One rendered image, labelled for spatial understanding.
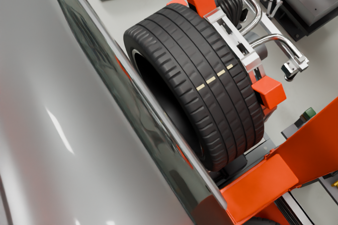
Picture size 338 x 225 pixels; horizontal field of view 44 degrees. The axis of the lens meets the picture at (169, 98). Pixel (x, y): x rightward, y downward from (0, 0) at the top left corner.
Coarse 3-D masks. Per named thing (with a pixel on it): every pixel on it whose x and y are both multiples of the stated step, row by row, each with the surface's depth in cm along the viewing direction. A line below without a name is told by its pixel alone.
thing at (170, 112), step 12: (144, 60) 180; (144, 72) 185; (156, 72) 188; (156, 84) 190; (156, 96) 191; (168, 96) 192; (168, 108) 192; (180, 108) 192; (180, 120) 190; (192, 132) 185; (192, 144) 180
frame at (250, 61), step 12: (216, 12) 150; (216, 24) 149; (228, 24) 149; (240, 36) 147; (240, 60) 144; (252, 60) 144; (252, 72) 146; (264, 72) 148; (264, 108) 153; (276, 108) 158; (264, 120) 171
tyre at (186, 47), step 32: (128, 32) 156; (160, 32) 145; (192, 32) 142; (160, 64) 138; (192, 64) 138; (224, 64) 139; (192, 96) 136; (224, 96) 139; (224, 128) 142; (256, 128) 149; (224, 160) 152
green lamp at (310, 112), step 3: (309, 108) 186; (312, 108) 187; (306, 111) 186; (309, 111) 186; (312, 111) 186; (303, 114) 189; (306, 114) 186; (309, 114) 186; (312, 114) 186; (315, 114) 186; (306, 117) 188; (309, 117) 185; (312, 117) 188
